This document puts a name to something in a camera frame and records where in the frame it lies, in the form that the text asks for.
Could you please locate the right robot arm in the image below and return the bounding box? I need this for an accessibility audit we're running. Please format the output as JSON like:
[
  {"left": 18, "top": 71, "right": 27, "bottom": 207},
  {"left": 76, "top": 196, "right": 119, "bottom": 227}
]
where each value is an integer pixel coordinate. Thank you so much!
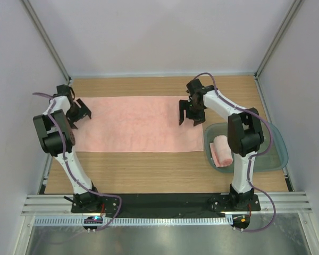
[{"left": 179, "top": 78, "right": 264, "bottom": 210}]

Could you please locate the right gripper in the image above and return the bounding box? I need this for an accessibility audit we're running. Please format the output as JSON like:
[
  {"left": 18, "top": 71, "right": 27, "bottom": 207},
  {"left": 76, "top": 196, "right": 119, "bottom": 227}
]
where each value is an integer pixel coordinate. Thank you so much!
[{"left": 179, "top": 99, "right": 205, "bottom": 126}]

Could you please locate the plain pink towel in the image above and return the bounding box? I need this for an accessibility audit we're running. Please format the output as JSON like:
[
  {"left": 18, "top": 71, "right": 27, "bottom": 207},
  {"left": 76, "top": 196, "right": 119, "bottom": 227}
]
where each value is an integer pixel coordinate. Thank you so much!
[{"left": 73, "top": 96, "right": 204, "bottom": 152}]

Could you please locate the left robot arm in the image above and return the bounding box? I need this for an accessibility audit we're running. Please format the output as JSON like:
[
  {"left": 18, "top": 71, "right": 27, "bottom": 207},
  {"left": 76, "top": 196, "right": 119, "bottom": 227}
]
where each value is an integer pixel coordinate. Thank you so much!
[{"left": 33, "top": 84, "right": 102, "bottom": 213}]

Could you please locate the pink bunny towel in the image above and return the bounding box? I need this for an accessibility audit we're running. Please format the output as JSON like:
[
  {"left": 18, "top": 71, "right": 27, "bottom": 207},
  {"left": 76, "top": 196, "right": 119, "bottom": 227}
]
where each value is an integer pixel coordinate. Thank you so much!
[{"left": 209, "top": 135, "right": 233, "bottom": 167}]

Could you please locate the white slotted cable duct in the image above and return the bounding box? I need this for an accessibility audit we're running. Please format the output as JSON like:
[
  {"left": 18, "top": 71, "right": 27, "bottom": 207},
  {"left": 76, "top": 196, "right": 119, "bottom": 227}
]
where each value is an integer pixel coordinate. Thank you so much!
[{"left": 34, "top": 215, "right": 233, "bottom": 227}]

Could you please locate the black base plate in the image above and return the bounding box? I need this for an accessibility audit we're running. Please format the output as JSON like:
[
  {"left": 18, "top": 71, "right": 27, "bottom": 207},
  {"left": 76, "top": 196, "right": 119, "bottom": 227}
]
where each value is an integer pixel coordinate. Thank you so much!
[{"left": 70, "top": 193, "right": 262, "bottom": 213}]

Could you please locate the clear blue plastic tray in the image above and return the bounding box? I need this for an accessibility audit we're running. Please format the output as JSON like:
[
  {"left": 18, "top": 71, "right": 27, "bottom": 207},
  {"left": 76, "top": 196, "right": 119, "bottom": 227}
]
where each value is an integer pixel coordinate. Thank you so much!
[{"left": 204, "top": 120, "right": 289, "bottom": 175}]

